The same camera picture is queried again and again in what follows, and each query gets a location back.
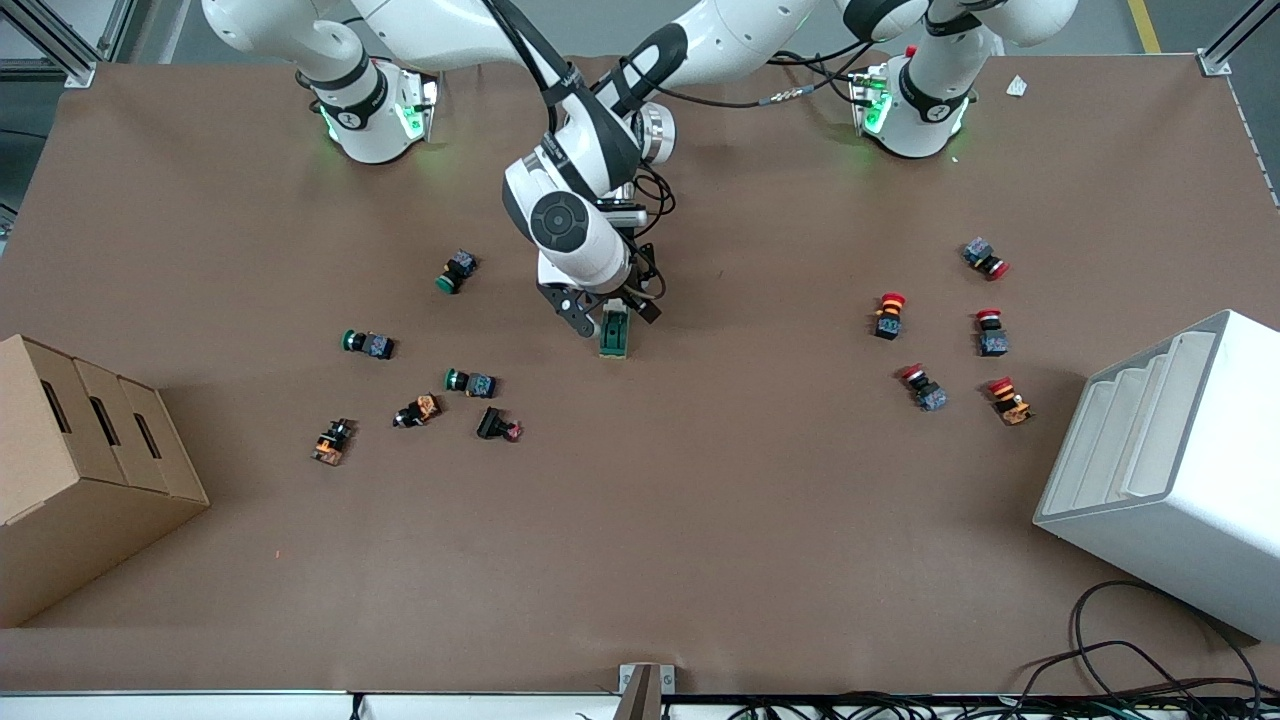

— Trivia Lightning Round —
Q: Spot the green load switch white lever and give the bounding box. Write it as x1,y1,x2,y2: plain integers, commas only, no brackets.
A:
598,298,635,360

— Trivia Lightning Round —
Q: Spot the green push button blue block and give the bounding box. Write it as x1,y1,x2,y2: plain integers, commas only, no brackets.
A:
443,367,499,400
341,328,398,361
435,248,479,296

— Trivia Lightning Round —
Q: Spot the brown paper table cover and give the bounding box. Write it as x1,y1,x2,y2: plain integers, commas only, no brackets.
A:
0,50,1280,697

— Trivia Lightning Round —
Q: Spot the red button orange contact block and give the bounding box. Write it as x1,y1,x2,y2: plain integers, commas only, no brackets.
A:
986,376,1035,428

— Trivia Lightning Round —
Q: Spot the brown cardboard box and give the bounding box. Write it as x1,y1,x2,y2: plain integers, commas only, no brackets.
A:
0,333,211,629

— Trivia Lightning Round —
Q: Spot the white plastic divided bin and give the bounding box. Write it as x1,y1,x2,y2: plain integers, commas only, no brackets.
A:
1032,308,1280,643

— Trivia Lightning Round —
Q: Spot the black switch red tip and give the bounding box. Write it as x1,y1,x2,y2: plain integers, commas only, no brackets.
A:
475,405,524,443

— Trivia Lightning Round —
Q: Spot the black switch orange contact block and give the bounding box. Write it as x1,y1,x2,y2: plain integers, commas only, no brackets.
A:
392,393,444,430
310,417,358,467

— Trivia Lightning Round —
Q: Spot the black left arm base cable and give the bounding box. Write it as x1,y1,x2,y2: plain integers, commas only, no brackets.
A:
655,48,863,111

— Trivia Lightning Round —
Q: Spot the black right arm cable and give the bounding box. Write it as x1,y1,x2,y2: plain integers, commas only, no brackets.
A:
480,0,573,171

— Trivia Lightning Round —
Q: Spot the grey metal bracket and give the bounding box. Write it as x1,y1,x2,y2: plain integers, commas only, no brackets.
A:
617,662,677,720

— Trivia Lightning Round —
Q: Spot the black cable bundle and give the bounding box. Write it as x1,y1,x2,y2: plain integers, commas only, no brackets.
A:
665,692,1280,720

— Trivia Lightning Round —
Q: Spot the aluminium frame profile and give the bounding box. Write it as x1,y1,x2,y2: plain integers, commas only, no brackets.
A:
0,0,138,91
1195,0,1280,78

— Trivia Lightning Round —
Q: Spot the black looped cable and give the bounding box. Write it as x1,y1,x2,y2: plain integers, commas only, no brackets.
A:
1010,580,1267,720

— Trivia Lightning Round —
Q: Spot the white table edge rail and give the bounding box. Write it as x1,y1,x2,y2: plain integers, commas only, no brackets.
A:
0,689,623,720

